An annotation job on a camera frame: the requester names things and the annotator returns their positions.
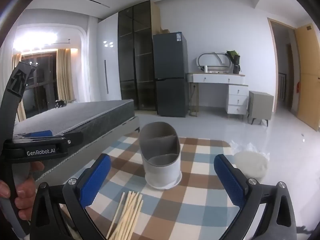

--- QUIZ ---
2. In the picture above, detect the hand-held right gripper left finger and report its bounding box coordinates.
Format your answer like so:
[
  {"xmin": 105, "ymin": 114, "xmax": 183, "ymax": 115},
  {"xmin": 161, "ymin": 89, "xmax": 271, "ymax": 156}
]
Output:
[{"xmin": 30, "ymin": 154, "xmax": 112, "ymax": 240}]

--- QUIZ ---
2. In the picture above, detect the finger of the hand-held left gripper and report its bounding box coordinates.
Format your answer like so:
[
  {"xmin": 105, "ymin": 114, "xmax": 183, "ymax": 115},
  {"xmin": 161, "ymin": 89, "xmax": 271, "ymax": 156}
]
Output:
[{"xmin": 4, "ymin": 130, "xmax": 84, "ymax": 161}]

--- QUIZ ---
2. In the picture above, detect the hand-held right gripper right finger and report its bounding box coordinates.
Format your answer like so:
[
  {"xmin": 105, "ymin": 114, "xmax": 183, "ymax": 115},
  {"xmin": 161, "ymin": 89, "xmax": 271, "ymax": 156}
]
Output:
[{"xmin": 214, "ymin": 154, "xmax": 298, "ymax": 240}]

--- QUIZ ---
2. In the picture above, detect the pile of wooden chopsticks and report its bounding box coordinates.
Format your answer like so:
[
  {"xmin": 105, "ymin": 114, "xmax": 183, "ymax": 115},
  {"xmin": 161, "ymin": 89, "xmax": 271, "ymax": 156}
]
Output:
[{"xmin": 106, "ymin": 191, "xmax": 144, "ymax": 240}]

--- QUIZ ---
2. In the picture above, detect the grey white utensil holder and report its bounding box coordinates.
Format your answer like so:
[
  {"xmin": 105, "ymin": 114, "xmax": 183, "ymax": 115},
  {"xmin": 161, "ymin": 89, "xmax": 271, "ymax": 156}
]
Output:
[{"xmin": 139, "ymin": 121, "xmax": 182, "ymax": 190}]

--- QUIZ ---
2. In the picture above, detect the person's left hand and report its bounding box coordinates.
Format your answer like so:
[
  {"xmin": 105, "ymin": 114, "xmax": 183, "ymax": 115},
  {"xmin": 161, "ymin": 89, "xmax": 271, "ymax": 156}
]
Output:
[{"xmin": 0, "ymin": 160, "xmax": 45, "ymax": 221}]

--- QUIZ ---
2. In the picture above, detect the white round pouf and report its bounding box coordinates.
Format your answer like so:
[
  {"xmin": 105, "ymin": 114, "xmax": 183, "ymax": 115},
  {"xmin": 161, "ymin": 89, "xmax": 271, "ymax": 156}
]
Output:
[{"xmin": 232, "ymin": 151, "xmax": 269, "ymax": 184}]

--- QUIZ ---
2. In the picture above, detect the dark window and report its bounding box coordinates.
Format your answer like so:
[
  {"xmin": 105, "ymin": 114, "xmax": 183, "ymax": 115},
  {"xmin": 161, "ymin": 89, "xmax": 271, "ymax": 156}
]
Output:
[{"xmin": 21, "ymin": 51, "xmax": 60, "ymax": 119}]

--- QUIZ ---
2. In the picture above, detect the clear plastic wrap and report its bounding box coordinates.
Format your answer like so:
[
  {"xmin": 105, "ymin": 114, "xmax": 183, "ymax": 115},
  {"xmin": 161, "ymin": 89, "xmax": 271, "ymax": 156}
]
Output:
[{"xmin": 229, "ymin": 140, "xmax": 272, "ymax": 160}]

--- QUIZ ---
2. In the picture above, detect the plaid tablecloth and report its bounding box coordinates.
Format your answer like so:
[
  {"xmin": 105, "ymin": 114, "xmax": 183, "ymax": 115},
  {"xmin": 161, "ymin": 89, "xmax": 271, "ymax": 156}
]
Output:
[{"xmin": 59, "ymin": 131, "xmax": 250, "ymax": 240}]

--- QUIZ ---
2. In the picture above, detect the beige nightstand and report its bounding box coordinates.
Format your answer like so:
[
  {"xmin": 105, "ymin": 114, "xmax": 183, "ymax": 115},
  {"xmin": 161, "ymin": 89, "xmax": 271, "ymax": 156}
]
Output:
[{"xmin": 247, "ymin": 91, "xmax": 275, "ymax": 127}]

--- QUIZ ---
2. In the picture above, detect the white wardrobe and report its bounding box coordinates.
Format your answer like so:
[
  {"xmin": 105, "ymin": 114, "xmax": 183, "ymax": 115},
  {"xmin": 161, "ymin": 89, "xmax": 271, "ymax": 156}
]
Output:
[{"xmin": 97, "ymin": 12, "xmax": 123, "ymax": 103}]

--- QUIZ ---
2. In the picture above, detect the white dressing desk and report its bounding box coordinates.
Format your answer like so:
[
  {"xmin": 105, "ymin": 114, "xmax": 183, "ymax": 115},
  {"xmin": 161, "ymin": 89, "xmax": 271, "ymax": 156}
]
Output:
[{"xmin": 186, "ymin": 72, "xmax": 249, "ymax": 120}]

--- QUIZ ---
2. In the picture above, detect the dark grey refrigerator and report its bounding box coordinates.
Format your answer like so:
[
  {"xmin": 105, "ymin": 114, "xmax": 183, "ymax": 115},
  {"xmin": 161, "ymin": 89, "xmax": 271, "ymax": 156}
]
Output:
[{"xmin": 152, "ymin": 32, "xmax": 188, "ymax": 118}]

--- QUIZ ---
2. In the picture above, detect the wooden door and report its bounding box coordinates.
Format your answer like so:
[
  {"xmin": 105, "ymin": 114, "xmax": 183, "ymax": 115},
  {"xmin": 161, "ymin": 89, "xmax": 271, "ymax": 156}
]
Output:
[{"xmin": 294, "ymin": 24, "xmax": 320, "ymax": 132}]

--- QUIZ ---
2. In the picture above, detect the plant in black bag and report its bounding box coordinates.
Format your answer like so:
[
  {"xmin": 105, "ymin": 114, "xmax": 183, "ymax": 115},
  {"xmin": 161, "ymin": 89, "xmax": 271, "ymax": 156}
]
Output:
[{"xmin": 226, "ymin": 50, "xmax": 242, "ymax": 74}]

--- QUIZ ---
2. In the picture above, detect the dark glass cabinet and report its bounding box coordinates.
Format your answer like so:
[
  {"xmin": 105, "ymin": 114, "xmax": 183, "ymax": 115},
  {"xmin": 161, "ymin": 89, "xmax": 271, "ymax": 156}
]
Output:
[{"xmin": 117, "ymin": 0, "xmax": 158, "ymax": 112}]

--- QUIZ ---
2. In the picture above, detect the oval mirror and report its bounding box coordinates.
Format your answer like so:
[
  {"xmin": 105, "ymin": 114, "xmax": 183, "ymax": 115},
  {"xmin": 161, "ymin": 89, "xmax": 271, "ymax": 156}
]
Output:
[{"xmin": 197, "ymin": 52, "xmax": 234, "ymax": 72}]

